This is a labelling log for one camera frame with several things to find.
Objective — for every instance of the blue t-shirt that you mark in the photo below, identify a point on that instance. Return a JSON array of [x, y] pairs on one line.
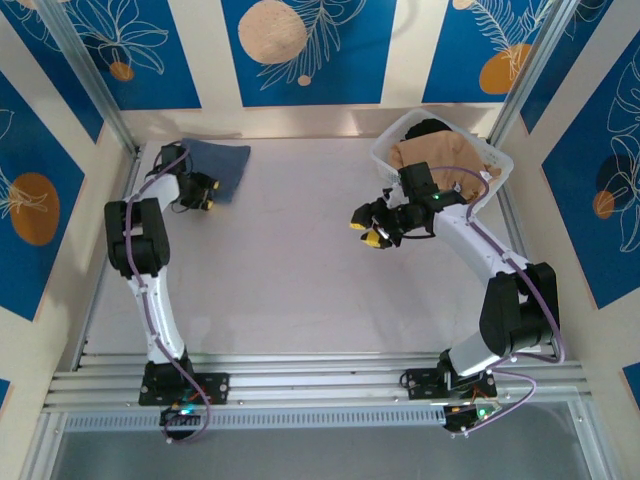
[[225, 165]]

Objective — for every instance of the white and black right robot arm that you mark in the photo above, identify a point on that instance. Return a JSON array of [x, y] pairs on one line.
[[465, 235]]

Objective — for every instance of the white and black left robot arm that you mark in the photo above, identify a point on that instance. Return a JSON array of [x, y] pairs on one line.
[[157, 310]]

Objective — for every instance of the white plastic basket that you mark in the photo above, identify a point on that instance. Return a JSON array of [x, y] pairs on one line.
[[385, 160]]

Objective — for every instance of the tan t-shirt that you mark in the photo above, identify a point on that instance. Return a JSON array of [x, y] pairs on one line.
[[445, 150]]

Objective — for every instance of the black t-shirt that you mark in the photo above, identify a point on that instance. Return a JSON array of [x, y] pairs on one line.
[[425, 127]]

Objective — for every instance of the right controller circuit board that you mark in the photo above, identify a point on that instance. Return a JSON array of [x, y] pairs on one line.
[[472, 415]]

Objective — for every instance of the controller circuit board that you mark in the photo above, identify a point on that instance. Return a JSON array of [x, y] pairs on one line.
[[182, 416], [472, 415]]

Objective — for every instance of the left controller circuit board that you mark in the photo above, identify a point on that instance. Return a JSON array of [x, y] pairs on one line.
[[182, 416]]

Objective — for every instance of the grey metal sheet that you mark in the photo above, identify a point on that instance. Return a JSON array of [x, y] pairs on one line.
[[320, 455]]

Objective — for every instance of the aluminium side rail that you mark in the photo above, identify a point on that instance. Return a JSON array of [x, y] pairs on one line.
[[129, 172], [517, 230]]

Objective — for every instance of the blue floral wall panel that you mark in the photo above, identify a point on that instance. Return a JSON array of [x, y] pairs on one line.
[[150, 75], [465, 50], [320, 75], [30, 250], [600, 225]]

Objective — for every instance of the aluminium frame post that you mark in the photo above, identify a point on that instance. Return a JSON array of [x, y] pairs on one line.
[[95, 85], [530, 75]]

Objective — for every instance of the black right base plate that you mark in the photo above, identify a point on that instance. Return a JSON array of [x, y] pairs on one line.
[[420, 382]]

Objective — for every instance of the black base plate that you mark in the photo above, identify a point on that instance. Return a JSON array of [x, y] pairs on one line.
[[215, 387], [420, 382]]

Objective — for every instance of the aluminium frame rail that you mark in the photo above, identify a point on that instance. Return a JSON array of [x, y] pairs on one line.
[[320, 380]]

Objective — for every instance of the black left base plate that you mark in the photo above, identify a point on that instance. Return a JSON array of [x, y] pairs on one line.
[[215, 387]]

